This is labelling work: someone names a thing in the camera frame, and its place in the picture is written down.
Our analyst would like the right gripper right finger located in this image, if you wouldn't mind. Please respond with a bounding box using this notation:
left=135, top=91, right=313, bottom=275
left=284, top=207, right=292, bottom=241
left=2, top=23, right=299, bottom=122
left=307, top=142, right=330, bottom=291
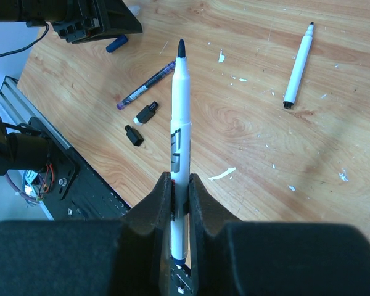
left=189, top=174, right=370, bottom=295

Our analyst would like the white pen black tip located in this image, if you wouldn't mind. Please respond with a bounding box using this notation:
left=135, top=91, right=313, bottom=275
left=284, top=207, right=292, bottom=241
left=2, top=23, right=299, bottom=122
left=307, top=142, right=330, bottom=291
left=170, top=39, right=192, bottom=266

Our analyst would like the white pen black end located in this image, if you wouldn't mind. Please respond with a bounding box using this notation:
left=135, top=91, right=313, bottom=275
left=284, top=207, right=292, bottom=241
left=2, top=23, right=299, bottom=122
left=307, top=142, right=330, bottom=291
left=283, top=22, right=315, bottom=109

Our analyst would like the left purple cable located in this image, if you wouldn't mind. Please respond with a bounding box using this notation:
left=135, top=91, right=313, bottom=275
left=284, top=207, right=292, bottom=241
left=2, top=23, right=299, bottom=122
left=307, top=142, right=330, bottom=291
left=4, top=171, right=41, bottom=204

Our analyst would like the blue pen cap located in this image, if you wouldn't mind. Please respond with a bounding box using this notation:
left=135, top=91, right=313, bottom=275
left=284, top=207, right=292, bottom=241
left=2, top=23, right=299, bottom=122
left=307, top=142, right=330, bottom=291
left=105, top=35, right=129, bottom=53

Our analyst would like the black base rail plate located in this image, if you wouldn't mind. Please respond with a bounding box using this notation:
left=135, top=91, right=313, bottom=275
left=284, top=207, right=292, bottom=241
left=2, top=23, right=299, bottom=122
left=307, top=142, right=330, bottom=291
left=29, top=117, right=193, bottom=295

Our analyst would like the dark purple pen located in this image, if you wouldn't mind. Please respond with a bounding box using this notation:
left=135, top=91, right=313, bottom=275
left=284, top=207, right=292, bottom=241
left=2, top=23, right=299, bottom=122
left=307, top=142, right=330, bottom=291
left=117, top=61, right=175, bottom=110

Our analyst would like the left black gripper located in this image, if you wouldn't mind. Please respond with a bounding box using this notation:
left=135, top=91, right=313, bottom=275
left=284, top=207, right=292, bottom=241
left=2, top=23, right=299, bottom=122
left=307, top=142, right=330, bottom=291
left=0, top=0, right=142, bottom=43

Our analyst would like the small black pen cap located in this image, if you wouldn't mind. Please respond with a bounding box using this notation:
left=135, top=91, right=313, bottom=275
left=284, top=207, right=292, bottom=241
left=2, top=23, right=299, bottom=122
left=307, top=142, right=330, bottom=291
left=125, top=125, right=144, bottom=147

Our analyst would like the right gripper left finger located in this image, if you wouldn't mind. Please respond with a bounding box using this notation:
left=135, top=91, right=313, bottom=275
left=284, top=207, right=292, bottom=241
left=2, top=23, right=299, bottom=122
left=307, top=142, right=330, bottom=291
left=0, top=173, right=171, bottom=295

